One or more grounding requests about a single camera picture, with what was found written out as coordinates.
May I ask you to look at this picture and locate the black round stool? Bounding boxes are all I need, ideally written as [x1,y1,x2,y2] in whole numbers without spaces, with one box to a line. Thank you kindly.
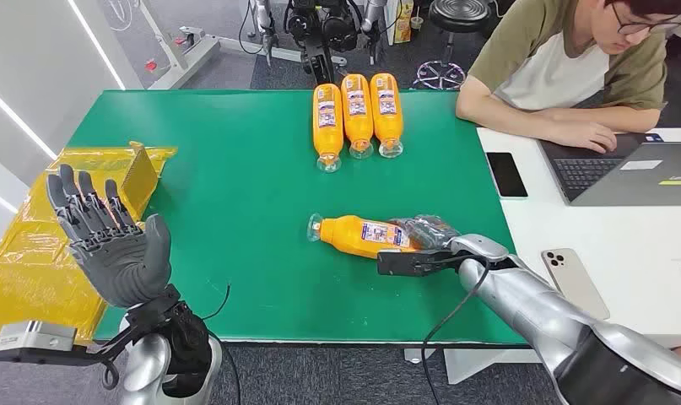
[412,0,493,91]

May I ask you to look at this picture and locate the seated person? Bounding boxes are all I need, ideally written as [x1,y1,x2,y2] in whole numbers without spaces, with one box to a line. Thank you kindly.
[456,0,681,155]

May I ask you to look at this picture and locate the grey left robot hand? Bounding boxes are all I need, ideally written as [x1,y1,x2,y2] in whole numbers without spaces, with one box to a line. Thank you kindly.
[46,163,174,311]

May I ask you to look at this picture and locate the yellow drink carton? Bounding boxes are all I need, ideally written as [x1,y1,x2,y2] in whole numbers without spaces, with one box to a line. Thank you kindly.
[392,0,415,46]

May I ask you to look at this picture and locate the black smartphone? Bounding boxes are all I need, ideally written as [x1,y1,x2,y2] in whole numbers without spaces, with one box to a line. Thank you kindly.
[485,151,530,200]

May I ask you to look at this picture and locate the yellow taped cardboard box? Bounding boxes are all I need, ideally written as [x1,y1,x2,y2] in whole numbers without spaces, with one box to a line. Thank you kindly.
[0,142,178,345]

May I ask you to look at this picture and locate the black background robot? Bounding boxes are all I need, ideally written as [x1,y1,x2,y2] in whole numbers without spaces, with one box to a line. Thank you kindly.
[283,0,387,86]

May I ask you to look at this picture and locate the white table foot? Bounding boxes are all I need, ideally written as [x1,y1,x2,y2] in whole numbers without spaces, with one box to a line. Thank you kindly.
[403,347,543,386]

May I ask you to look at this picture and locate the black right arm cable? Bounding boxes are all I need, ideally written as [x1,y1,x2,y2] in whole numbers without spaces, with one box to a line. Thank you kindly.
[420,256,491,405]

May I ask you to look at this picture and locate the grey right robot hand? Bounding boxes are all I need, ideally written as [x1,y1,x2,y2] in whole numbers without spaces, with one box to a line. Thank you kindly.
[389,214,464,252]

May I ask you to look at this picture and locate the orange detergent bottle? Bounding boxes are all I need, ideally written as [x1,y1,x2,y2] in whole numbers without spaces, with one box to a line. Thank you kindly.
[306,213,426,261]
[311,83,346,174]
[369,72,405,159]
[340,73,376,161]

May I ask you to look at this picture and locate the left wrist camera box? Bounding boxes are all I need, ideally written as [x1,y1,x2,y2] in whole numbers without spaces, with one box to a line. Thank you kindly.
[0,321,79,368]

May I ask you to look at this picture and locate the beige smartphone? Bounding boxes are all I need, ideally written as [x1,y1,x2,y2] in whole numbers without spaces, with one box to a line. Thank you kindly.
[540,247,611,322]

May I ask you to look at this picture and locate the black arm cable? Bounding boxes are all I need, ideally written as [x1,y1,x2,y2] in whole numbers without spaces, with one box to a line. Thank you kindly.
[201,283,244,405]
[420,256,491,405]

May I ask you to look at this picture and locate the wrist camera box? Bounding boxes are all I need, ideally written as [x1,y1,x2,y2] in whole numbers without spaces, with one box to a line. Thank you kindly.
[376,249,465,278]
[0,321,79,368]

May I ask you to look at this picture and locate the white metal stand frame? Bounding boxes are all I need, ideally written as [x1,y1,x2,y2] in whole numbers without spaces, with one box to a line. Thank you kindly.
[138,0,224,91]

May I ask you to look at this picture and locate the grey laptop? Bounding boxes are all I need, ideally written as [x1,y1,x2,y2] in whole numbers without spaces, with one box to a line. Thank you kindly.
[538,132,681,208]

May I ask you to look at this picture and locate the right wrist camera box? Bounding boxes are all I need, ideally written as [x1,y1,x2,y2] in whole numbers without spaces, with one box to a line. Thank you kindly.
[376,249,465,278]

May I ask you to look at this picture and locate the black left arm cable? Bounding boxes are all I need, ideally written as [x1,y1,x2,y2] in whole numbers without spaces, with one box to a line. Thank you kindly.
[201,283,244,405]

